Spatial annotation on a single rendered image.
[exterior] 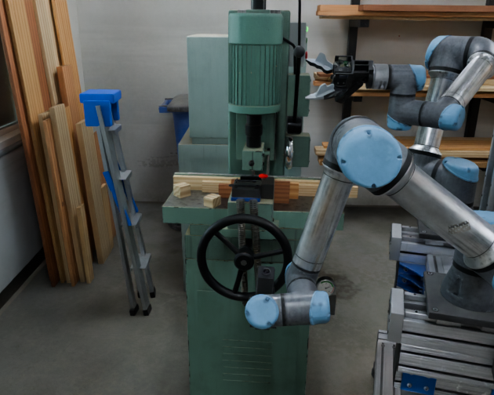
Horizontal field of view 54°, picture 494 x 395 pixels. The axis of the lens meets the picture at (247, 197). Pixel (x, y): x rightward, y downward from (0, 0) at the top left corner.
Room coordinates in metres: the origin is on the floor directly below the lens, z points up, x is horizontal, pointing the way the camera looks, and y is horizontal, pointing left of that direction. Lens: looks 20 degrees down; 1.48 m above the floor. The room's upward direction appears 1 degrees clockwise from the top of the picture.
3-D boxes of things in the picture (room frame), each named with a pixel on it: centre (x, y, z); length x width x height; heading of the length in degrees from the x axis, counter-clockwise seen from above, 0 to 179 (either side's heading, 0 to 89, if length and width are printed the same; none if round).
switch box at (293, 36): (1.97, -0.19, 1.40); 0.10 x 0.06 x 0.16; 176
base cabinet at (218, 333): (1.78, -0.03, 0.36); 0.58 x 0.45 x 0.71; 176
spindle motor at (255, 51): (1.66, -0.02, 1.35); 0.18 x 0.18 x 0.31
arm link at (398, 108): (1.49, -0.48, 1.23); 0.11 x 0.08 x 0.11; 48
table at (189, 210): (1.55, -0.02, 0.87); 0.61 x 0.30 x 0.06; 86
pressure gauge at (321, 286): (1.43, -0.26, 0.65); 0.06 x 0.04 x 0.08; 86
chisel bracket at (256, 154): (1.68, -0.02, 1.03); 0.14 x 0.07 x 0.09; 176
